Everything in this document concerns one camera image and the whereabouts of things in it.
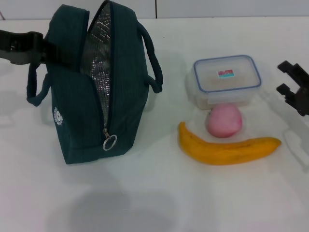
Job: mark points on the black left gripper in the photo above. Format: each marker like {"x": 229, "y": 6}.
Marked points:
{"x": 21, "y": 48}

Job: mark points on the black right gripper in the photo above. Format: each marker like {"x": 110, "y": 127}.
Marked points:
{"x": 304, "y": 94}

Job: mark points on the dark teal insulated lunch bag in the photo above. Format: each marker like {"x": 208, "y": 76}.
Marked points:
{"x": 72, "y": 96}

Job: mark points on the clear blue-rimmed food container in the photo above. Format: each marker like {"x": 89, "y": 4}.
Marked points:
{"x": 227, "y": 84}

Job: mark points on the pink toy peach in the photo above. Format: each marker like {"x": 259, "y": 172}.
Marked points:
{"x": 224, "y": 120}

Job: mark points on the yellow banana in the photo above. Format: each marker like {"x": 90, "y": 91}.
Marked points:
{"x": 224, "y": 153}

